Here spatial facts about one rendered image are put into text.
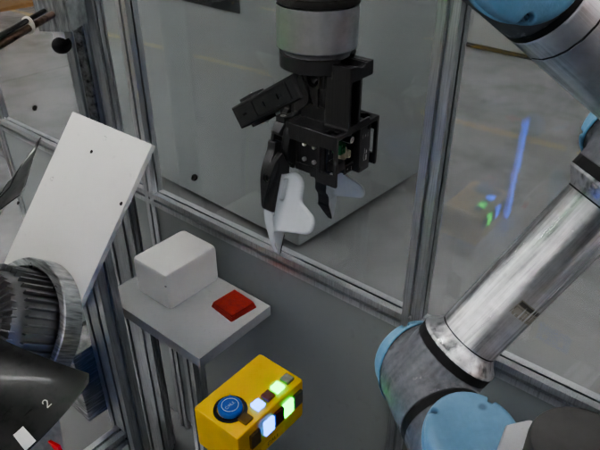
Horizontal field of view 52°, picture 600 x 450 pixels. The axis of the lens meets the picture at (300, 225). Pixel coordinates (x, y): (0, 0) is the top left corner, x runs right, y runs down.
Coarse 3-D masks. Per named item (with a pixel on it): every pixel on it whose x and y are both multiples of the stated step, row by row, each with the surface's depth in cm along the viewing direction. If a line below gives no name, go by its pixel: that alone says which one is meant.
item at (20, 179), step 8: (32, 160) 89; (24, 168) 89; (16, 176) 90; (24, 176) 86; (8, 184) 91; (16, 184) 87; (24, 184) 85; (0, 192) 92; (8, 192) 87; (16, 192) 85; (0, 200) 88; (8, 200) 85; (0, 208) 86
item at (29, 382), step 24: (0, 360) 91; (24, 360) 91; (48, 360) 91; (0, 384) 88; (24, 384) 88; (48, 384) 88; (72, 384) 87; (0, 408) 85; (24, 408) 85; (0, 432) 83
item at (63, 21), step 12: (36, 0) 123; (48, 0) 123; (60, 0) 122; (72, 0) 125; (60, 12) 124; (72, 12) 126; (84, 12) 131; (48, 24) 125; (60, 24) 125; (72, 24) 126
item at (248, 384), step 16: (256, 368) 105; (272, 368) 105; (224, 384) 102; (240, 384) 102; (256, 384) 102; (272, 384) 102; (288, 384) 102; (208, 400) 99; (272, 400) 99; (208, 416) 97; (256, 416) 97; (288, 416) 104; (208, 432) 98; (224, 432) 95; (240, 432) 94; (272, 432) 101; (208, 448) 101; (224, 448) 97; (240, 448) 95; (256, 448) 99
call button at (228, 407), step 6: (228, 396) 99; (234, 396) 99; (222, 402) 98; (228, 402) 98; (234, 402) 98; (240, 402) 98; (222, 408) 97; (228, 408) 97; (234, 408) 97; (240, 408) 97; (222, 414) 96; (228, 414) 96; (234, 414) 96
